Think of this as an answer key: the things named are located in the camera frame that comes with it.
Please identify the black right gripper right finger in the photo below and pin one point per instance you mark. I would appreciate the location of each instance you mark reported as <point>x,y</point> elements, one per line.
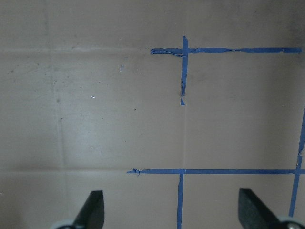
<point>254,214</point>

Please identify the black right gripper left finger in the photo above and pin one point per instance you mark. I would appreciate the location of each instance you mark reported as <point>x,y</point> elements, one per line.
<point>91,215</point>

